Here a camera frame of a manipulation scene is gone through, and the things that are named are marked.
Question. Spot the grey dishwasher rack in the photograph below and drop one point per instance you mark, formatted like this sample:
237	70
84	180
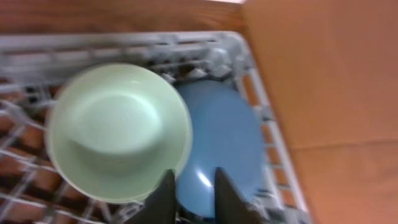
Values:
35	67

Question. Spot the mint green bowl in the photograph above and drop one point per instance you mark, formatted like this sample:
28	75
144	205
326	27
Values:
115	129

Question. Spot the dark blue bowl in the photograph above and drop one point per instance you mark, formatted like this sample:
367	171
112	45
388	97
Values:
226	134

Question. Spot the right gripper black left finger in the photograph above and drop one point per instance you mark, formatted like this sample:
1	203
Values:
161	205

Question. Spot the brown cardboard sheet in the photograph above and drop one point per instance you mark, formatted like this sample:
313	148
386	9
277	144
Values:
330	68

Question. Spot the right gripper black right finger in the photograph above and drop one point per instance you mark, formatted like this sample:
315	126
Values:
229	209

